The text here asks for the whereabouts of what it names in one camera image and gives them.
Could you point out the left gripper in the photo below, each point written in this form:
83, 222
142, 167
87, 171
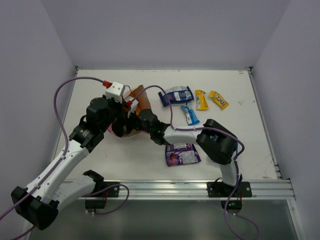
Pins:
117, 124

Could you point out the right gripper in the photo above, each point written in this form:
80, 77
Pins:
128, 130

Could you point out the pink beige paper bag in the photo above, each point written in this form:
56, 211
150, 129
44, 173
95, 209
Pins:
143, 103

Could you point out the purple snack packet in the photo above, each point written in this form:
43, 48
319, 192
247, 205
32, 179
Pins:
181, 154

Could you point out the dark blue snack packet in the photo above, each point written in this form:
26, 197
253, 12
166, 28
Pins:
176, 95

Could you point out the blue M&M snack packet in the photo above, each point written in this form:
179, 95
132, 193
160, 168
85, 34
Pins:
191, 118

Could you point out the yellow M&M snack packet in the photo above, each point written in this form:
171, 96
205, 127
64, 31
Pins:
201, 104

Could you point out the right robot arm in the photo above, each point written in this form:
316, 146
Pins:
218, 143

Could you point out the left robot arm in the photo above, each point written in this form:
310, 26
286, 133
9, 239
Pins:
42, 199

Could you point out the left black controller box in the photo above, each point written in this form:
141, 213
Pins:
92, 205

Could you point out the black controller box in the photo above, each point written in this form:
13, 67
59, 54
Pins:
92, 205
234, 206

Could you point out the right black controller box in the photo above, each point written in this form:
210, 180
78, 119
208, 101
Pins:
234, 206

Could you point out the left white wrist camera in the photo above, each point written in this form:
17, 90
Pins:
114, 90

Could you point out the left black base bracket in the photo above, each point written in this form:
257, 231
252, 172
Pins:
102, 188

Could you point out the black base bracket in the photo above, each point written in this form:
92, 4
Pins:
102, 188
218, 189

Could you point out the aluminium mounting rail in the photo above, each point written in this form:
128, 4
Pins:
198, 190

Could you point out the right black base bracket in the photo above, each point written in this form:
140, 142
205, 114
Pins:
218, 189

